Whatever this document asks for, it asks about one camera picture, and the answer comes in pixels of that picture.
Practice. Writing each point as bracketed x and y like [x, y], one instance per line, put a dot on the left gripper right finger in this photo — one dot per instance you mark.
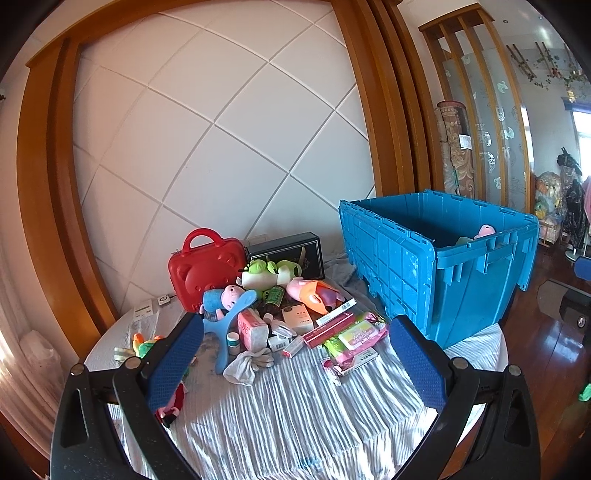
[507, 443]

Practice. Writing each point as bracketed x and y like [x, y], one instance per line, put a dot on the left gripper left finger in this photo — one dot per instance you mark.
[85, 444]

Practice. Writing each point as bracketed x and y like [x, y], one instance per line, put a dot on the colourful green orange plush toy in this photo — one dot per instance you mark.
[141, 346]

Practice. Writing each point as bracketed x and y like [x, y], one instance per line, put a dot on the blue plastic slingshot toy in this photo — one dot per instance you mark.
[219, 329]

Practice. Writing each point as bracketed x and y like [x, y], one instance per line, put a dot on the white crumpled cloth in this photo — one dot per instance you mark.
[242, 371]

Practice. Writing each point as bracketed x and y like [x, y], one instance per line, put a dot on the green pink wet wipes pack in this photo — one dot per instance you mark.
[355, 345]

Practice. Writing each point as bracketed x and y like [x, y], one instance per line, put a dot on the small white pill bottle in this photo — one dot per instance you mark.
[233, 343]

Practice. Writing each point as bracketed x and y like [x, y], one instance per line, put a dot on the pink pig plush blue body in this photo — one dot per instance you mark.
[217, 302]

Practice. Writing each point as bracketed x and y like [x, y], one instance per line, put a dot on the blue plastic storage crate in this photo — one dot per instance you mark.
[404, 248]

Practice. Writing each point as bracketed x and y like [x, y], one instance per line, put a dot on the pink tissue pack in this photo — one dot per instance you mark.
[253, 331]

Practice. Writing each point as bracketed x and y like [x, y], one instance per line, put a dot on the red bear toy suitcase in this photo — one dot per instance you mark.
[206, 261]

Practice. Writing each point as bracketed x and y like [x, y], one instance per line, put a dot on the red long medicine box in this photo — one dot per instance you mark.
[322, 333]

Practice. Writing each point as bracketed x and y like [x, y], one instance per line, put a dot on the green pink plush in crate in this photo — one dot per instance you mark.
[485, 230]

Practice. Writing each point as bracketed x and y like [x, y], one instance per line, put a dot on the small pink white box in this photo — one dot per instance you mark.
[293, 348]

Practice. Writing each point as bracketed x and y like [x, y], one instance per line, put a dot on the green dark glass bottle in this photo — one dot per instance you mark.
[272, 300]

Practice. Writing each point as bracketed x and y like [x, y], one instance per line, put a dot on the pink pig plush orange dress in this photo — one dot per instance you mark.
[315, 294]

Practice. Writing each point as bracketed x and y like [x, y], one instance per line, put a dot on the green frog plush toy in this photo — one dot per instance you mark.
[262, 275]

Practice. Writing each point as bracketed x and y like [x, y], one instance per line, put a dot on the white orange medicine box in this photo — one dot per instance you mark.
[298, 319]

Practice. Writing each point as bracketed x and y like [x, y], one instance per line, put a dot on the dark green gift box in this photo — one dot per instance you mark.
[305, 249]

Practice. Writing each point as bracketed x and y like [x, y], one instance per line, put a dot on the rolled patterned carpet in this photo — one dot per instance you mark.
[457, 148]

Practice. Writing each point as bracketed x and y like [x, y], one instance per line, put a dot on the wooden glass partition screen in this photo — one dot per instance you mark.
[474, 68]

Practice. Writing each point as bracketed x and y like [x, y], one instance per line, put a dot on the white charger with cable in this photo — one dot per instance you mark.
[165, 299]

